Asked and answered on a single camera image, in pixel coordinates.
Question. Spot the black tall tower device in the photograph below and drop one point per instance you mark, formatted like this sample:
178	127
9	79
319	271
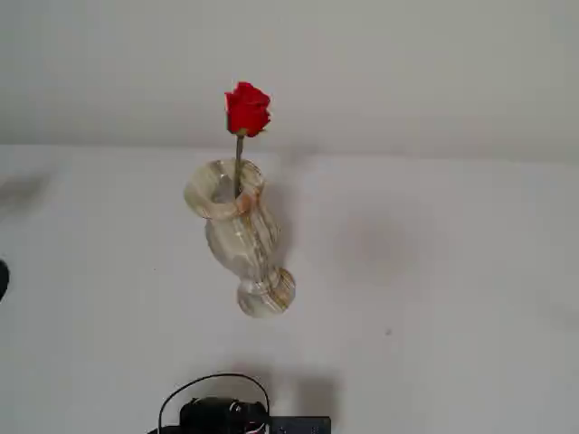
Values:
303	426

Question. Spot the marbled onyx stone vase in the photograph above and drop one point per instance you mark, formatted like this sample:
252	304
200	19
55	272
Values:
244	239

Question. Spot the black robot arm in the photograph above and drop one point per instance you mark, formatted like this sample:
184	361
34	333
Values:
208	413

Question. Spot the black camera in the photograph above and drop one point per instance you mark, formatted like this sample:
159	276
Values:
2	280

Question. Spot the red artificial rose with stem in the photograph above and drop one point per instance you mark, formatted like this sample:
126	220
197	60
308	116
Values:
246	108

